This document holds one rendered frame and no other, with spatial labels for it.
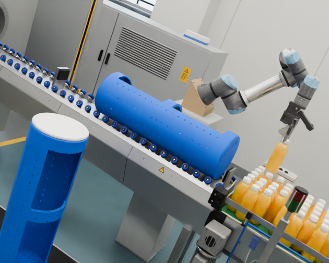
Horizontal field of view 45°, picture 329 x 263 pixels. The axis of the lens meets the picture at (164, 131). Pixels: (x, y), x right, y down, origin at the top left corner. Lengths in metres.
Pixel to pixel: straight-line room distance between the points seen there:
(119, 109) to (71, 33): 2.25
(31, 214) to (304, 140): 3.55
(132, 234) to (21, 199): 1.15
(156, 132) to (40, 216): 0.76
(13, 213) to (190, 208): 0.94
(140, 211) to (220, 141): 1.01
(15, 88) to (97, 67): 1.52
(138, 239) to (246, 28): 2.96
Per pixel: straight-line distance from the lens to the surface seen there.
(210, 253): 2.04
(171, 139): 2.21
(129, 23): 4.12
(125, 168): 2.44
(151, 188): 2.38
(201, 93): 2.61
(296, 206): 1.80
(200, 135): 2.16
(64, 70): 2.80
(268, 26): 4.93
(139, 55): 4.05
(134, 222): 2.96
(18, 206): 2.11
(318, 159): 4.96
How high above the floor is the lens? 1.81
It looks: 19 degrees down
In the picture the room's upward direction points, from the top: 22 degrees clockwise
